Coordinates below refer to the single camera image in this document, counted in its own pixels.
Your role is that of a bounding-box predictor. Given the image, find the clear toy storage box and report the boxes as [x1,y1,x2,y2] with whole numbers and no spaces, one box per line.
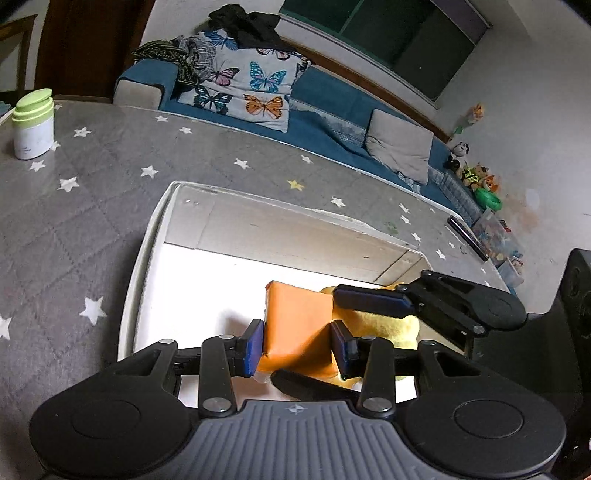
[471,208,527,288]

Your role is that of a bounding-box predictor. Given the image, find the white canister with green lid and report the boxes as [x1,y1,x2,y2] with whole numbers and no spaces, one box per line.
[11,88,55,161]

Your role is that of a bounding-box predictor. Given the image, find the black remote control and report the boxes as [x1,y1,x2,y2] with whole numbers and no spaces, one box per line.
[446,216,489,262]

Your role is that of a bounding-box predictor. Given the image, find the grey cushion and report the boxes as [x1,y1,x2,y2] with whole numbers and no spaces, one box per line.
[364,109,435,186]

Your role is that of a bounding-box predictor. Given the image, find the grey star-print tablecloth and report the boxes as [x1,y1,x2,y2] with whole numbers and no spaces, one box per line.
[0,98,514,480]

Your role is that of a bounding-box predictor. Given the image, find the panda plush toy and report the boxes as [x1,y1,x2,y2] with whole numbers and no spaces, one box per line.
[444,141,472,172]

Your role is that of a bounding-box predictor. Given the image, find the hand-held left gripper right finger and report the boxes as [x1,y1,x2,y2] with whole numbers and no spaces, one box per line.
[329,320,476,415]

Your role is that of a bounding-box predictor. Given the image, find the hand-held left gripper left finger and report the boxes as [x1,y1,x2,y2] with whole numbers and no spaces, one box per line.
[111,318,266,415]

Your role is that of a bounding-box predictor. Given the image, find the orange rectangular block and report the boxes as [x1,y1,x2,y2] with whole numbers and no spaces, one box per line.
[255,280,339,378]

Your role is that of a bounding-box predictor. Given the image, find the butterfly print blanket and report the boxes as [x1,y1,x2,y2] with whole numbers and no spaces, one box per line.
[177,28,309,135]

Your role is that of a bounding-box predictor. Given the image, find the dark striped cloth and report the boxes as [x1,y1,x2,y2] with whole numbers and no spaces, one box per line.
[132,35,218,91]

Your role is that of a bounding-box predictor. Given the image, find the green ring toy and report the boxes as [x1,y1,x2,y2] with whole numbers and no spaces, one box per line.
[475,187,504,212]

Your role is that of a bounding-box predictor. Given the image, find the wooden chair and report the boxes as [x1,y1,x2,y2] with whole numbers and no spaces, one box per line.
[0,14,38,95]

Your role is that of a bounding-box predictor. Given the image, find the dark window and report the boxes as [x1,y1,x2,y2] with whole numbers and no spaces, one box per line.
[278,0,491,103]

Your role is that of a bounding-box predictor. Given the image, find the brown wooden door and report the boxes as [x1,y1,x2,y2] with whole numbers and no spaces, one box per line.
[34,0,156,100]

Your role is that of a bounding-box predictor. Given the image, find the orange flower wall decoration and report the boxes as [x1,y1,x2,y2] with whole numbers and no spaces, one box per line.
[454,103,485,145]

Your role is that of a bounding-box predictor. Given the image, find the orange fox plush toy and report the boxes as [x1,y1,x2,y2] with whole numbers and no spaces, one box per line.
[461,163,502,193]

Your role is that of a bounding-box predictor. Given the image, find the black clothes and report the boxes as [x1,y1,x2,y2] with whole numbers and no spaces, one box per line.
[208,4,290,49]

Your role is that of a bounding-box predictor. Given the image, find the white cardboard box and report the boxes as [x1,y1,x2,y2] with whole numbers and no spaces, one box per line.
[117,181,468,408]

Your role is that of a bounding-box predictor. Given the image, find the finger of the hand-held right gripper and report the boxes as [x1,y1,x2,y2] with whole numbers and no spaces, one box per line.
[332,270,486,339]
[271,369,363,401]

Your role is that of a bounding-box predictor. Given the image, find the yellow plush toy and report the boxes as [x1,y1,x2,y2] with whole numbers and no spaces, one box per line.
[321,285,422,384]

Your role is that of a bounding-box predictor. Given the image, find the blue sofa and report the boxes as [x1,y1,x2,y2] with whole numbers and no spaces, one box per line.
[113,59,486,228]

